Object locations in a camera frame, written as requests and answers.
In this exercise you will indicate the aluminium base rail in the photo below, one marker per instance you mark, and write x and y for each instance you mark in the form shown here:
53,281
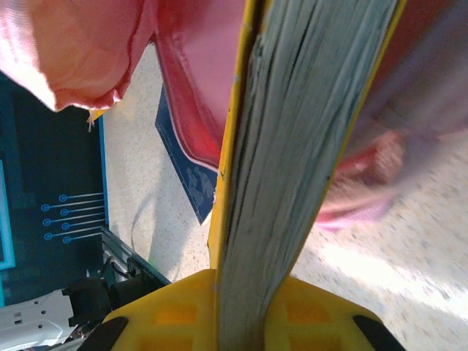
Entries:
128,252

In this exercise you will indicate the dark blue book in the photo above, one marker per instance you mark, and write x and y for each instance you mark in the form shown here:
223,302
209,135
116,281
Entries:
190,183

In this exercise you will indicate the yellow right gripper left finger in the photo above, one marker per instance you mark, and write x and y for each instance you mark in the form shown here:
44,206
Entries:
172,318

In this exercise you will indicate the pink student backpack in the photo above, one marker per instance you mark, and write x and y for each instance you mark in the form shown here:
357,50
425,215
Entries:
73,47

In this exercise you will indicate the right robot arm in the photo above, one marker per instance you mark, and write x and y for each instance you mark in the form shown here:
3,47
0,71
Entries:
33,321

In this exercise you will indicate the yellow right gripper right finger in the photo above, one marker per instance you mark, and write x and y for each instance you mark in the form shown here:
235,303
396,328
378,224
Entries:
321,321

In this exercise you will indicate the yellow covered book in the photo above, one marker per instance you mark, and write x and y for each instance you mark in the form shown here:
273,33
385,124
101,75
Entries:
285,146

